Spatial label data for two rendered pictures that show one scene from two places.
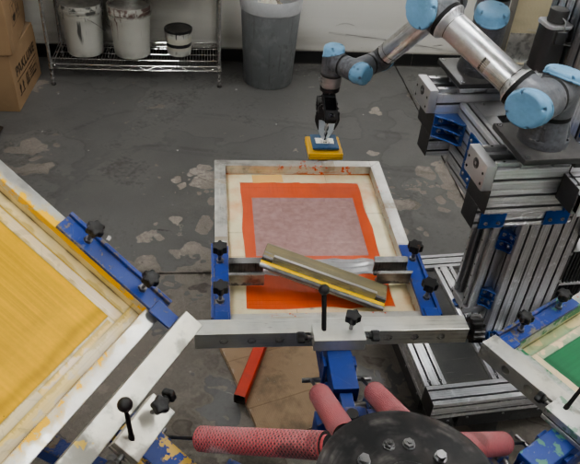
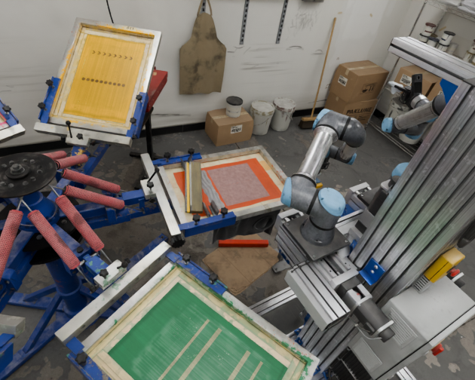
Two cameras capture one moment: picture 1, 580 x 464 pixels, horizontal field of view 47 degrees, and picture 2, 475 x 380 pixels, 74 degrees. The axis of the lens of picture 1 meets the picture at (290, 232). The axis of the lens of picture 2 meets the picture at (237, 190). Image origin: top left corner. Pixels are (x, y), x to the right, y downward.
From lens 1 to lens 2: 1.81 m
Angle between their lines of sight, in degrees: 49
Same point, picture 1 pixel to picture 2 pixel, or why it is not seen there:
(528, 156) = (289, 225)
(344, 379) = (127, 195)
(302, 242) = (224, 182)
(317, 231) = (234, 186)
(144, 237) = not seen: hidden behind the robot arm
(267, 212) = (239, 169)
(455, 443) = (40, 183)
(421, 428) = (47, 174)
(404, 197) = not seen: hidden behind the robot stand
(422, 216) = not seen: hidden behind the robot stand
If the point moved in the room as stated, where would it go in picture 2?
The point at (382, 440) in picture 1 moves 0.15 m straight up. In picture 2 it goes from (41, 166) to (31, 138)
